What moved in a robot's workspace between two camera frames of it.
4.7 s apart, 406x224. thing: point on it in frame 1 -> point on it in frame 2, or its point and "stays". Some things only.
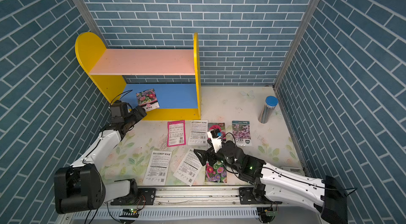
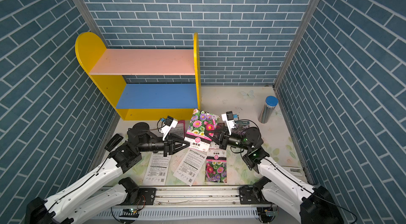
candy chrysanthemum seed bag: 148,100 -> 200,122
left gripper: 137,114 -> 172,142
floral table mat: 160,151 stays
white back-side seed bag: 158,168 stays
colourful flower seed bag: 216,173 stays
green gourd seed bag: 188,167 stays
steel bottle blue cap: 270,102 stays
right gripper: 203,159 -> 225,139
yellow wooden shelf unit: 176,101 stays
